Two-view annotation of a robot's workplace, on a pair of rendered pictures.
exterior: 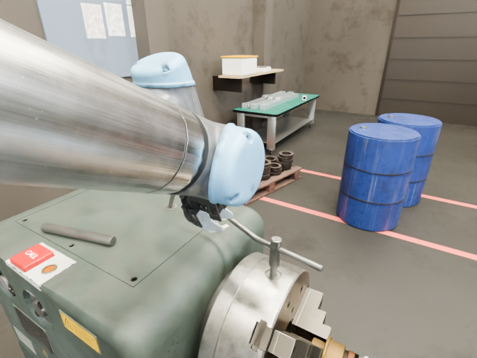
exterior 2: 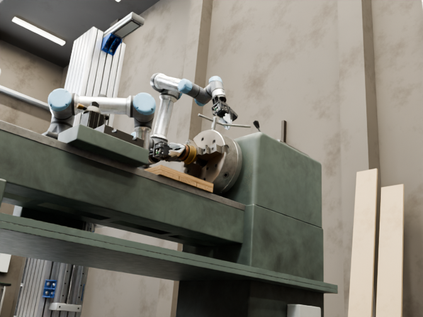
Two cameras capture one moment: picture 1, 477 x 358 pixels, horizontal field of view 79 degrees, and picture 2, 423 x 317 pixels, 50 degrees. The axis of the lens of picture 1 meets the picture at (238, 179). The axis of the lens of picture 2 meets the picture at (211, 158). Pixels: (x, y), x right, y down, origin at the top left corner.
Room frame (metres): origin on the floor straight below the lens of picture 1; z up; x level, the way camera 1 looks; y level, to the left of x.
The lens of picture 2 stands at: (1.04, -2.12, 0.32)
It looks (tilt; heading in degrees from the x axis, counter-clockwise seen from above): 20 degrees up; 106
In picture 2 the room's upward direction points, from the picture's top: 5 degrees clockwise
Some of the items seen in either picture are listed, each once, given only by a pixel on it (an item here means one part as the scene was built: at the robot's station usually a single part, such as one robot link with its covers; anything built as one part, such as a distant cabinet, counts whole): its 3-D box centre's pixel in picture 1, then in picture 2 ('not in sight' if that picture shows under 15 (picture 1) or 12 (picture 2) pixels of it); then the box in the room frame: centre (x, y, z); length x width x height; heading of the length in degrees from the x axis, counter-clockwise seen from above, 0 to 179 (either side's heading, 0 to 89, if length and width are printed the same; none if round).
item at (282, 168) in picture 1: (248, 166); not in sight; (3.50, -0.12, 0.23); 1.28 x 0.89 x 0.46; 136
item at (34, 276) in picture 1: (44, 271); not in sight; (0.48, 0.42, 1.23); 0.13 x 0.08 x 0.06; 59
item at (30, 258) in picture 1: (33, 258); not in sight; (0.49, 0.44, 1.26); 0.06 x 0.06 x 0.02; 59
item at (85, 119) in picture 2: not in sight; (92, 126); (0.07, -0.56, 1.07); 0.07 x 0.07 x 0.10; 59
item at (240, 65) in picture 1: (239, 64); not in sight; (4.79, -0.03, 1.39); 0.47 x 0.39 x 0.27; 148
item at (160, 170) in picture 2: not in sight; (160, 185); (0.31, -0.30, 0.89); 0.36 x 0.30 x 0.04; 149
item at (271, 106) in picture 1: (280, 116); not in sight; (5.59, -0.82, 0.41); 2.23 x 0.84 x 0.81; 148
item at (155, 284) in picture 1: (136, 277); (257, 187); (0.64, 0.30, 1.06); 0.59 x 0.48 x 0.39; 59
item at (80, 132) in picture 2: not in sight; (78, 159); (0.08, -0.62, 0.90); 0.53 x 0.30 x 0.06; 149
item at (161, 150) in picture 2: not in sight; (160, 153); (0.25, -0.20, 1.08); 0.12 x 0.09 x 0.08; 148
